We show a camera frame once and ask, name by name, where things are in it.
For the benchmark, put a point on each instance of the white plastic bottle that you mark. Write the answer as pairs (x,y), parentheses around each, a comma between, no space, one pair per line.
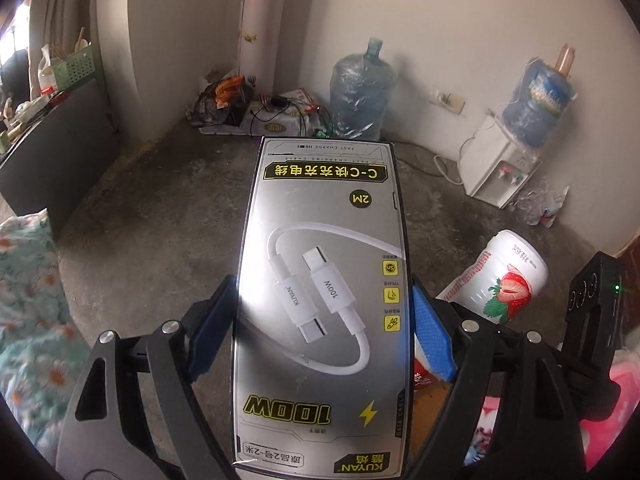
(47,77)

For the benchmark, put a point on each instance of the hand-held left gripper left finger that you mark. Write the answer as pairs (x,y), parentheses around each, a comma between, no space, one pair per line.
(210,330)

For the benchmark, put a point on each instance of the blue water jug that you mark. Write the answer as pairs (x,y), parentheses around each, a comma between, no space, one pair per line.
(537,105)

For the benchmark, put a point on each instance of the white printed rolled mat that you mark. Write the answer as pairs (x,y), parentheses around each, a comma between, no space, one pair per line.
(260,25)

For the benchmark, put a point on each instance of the dark cabinet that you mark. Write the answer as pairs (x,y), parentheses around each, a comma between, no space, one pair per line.
(60,150)

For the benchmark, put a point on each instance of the crumpled clear plastic bag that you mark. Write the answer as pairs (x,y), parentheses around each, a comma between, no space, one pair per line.
(547,210)

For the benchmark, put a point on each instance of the grey curtain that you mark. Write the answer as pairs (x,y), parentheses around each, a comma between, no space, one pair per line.
(60,0)

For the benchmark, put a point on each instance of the white wall socket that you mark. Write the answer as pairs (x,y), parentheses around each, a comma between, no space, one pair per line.
(452,102)

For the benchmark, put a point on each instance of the pink floral clothing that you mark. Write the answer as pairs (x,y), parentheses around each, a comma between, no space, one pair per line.
(482,430)

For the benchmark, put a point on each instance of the pile of desk clutter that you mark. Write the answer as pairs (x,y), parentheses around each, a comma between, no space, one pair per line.
(25,110)

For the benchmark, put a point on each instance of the empty clear water jug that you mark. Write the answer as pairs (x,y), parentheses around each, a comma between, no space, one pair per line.
(360,95)

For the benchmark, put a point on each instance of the green plastic basket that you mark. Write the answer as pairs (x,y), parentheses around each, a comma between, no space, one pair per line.
(75,70)

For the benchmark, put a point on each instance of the red printed packet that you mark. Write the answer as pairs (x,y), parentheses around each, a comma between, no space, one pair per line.
(425,372)

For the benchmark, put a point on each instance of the floral teal blanket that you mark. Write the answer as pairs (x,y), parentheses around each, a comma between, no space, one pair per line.
(30,310)

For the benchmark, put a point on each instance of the white strawberry canister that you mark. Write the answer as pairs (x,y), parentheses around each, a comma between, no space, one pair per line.
(500,270)

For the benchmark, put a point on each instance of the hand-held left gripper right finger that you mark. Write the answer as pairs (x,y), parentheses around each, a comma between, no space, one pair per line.
(432,335)

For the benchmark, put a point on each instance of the white water dispenser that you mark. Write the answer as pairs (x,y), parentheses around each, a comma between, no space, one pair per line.
(490,160)

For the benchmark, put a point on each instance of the dark crumpled snack bag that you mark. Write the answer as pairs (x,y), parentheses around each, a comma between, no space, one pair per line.
(220,100)

